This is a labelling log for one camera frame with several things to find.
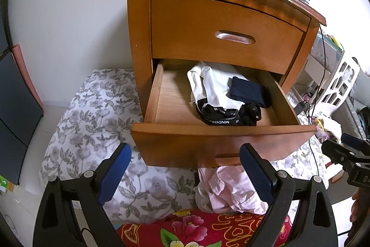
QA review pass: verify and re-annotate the red floral quilt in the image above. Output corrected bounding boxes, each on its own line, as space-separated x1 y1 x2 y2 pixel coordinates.
116 208 292 247

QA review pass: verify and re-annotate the white openwork basket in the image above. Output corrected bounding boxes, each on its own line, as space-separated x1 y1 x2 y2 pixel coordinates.
315 57 362 118

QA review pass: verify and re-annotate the person's right hand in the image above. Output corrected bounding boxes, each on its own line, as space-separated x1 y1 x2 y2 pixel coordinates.
351 188 370 233

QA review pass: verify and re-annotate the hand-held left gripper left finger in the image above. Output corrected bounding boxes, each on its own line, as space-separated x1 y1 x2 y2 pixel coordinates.
32 143 132 247

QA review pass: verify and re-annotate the white shelf rack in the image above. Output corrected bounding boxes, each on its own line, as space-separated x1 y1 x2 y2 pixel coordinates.
301 33 346 103

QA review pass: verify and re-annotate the cream cloth bag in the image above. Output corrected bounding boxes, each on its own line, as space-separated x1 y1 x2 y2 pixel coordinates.
318 115 343 141

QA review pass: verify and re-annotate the wooden drawer with tall front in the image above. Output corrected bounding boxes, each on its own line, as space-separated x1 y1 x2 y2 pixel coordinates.
131 58 318 168

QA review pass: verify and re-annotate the black charger adapter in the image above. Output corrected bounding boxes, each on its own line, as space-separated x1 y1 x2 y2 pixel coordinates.
295 101 311 115

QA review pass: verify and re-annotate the wooden nightstand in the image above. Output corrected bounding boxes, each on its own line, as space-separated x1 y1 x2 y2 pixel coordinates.
120 0 327 120

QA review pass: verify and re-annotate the navy cloth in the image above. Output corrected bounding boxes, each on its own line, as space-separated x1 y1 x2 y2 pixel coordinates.
229 77 271 109

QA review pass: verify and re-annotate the pink board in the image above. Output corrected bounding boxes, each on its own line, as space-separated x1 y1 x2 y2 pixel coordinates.
12 44 44 109

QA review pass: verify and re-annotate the pink garment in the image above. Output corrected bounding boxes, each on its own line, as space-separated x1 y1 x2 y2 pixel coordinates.
198 165 269 214

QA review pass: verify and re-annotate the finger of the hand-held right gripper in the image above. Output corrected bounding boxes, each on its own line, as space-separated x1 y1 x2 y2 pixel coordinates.
321 139 359 163
342 133 370 150

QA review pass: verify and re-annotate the pale green lace garment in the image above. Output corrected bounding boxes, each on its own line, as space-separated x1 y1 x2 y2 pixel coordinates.
194 186 215 213

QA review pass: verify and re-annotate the dark blue panel cabinet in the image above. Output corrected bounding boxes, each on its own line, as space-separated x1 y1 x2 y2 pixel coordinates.
0 0 44 185

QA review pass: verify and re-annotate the black waistband underwear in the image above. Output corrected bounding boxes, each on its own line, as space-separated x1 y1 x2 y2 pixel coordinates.
195 99 243 126

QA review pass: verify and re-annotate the green printed packet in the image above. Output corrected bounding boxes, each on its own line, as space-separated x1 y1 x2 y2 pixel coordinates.
0 176 15 193

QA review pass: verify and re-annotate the white garment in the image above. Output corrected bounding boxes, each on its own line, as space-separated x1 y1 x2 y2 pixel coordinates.
187 61 250 109

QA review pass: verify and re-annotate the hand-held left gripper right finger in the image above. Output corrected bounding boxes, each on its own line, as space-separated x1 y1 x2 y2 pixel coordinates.
239 143 339 247

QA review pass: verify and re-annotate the grey floral blanket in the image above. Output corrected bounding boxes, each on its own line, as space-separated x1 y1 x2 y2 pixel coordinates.
39 69 331 224

